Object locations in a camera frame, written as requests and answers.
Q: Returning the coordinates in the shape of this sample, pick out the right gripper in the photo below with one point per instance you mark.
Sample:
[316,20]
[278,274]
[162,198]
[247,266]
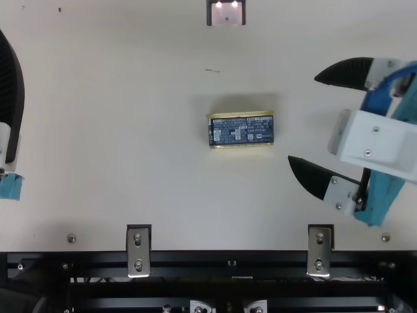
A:
[379,199]

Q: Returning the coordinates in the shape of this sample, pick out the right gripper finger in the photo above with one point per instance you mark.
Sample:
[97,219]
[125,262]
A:
[345,73]

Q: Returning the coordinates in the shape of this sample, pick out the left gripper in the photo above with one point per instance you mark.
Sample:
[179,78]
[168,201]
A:
[11,186]

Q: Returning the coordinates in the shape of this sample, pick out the rectangular tin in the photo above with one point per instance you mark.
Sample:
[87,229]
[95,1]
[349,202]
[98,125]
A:
[241,130]

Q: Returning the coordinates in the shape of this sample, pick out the small square scanner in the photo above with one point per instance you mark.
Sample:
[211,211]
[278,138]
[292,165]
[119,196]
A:
[226,13]

